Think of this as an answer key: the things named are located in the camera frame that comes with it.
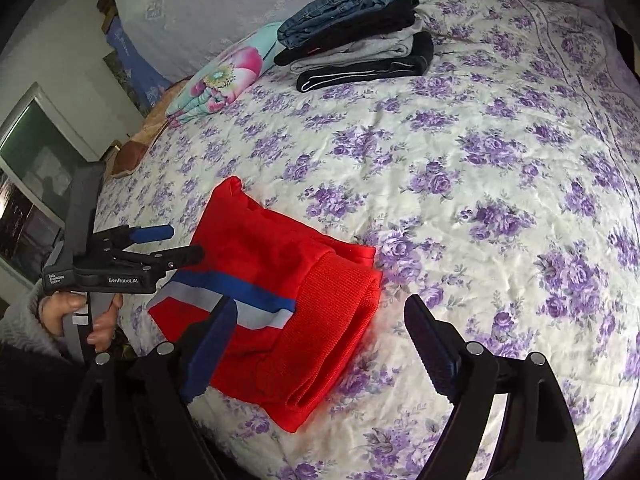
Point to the folded grey pants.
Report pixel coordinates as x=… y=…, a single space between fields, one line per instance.
x=360 y=52

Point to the person's left forearm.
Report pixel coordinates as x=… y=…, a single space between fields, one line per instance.
x=20 y=320

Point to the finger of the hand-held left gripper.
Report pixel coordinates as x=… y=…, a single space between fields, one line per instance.
x=175 y=257
x=150 y=233

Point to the brown pillow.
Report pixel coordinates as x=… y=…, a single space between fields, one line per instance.
x=135 y=152

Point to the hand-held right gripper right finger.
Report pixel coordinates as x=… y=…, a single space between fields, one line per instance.
x=435 y=345

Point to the folded black pants red tag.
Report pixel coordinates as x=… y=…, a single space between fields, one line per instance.
x=365 y=27

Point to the person's dark clothing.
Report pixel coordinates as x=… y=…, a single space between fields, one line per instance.
x=30 y=400

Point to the window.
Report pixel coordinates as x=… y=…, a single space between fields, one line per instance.
x=35 y=160

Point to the purple floral bedspread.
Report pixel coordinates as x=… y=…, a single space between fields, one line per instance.
x=450 y=185

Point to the folded black pants white stripe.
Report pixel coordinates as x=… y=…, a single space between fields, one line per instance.
x=370 y=72

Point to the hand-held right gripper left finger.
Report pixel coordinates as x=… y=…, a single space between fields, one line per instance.
x=210 y=350

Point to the folded blue jeans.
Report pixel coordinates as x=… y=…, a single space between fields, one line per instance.
x=330 y=10

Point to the wooden headboard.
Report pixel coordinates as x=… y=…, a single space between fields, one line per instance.
x=106 y=5

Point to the person's left hand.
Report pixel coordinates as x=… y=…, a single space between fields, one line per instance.
x=55 y=312

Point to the folded floral blanket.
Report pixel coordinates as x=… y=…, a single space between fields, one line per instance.
x=225 y=75

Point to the red blue white jacket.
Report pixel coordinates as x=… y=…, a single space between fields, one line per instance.
x=280 y=260

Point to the blue printed cloth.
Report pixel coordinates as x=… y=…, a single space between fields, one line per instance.
x=140 y=70

